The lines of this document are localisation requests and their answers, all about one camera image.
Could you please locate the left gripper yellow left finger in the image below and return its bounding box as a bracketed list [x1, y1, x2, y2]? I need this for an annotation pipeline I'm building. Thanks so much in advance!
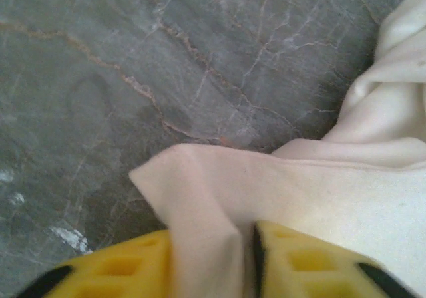
[15, 229, 176, 298]

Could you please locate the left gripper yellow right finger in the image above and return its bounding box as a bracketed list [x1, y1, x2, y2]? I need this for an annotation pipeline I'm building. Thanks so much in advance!
[252, 220, 419, 298]

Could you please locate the white flower print t-shirt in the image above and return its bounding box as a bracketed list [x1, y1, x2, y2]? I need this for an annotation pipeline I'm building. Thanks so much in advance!
[128, 0, 426, 298]

